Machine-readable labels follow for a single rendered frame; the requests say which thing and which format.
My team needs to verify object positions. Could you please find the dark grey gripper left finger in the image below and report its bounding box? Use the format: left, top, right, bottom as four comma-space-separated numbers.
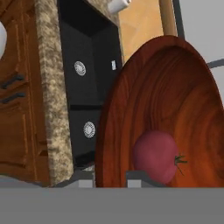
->
53, 170, 96, 188

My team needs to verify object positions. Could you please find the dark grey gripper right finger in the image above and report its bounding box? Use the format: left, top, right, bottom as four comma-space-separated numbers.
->
125, 170, 167, 188

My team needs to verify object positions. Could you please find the red tomato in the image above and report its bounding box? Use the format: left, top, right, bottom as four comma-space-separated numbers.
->
133, 129, 188, 185

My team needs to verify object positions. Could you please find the brown wooden bowl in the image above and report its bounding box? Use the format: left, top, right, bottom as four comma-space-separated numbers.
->
94, 34, 224, 188

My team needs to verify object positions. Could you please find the brown wooden cupboard door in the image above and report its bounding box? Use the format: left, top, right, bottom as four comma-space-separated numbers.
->
0, 95, 51, 186
0, 0, 43, 97

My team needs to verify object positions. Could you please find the black double sink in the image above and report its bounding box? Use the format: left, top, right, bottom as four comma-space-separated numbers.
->
56, 0, 123, 171

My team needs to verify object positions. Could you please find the white round object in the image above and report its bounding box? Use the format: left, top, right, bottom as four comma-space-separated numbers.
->
0, 21, 8, 61

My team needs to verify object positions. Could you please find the white tap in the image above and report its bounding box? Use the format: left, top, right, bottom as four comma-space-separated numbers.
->
107, 0, 132, 14

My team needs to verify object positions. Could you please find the black cupboard handle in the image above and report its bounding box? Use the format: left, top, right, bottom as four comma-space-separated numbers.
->
0, 91, 27, 105
0, 73, 26, 90

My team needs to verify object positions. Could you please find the light wooden post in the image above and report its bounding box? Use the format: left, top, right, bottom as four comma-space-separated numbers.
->
158, 0, 178, 37

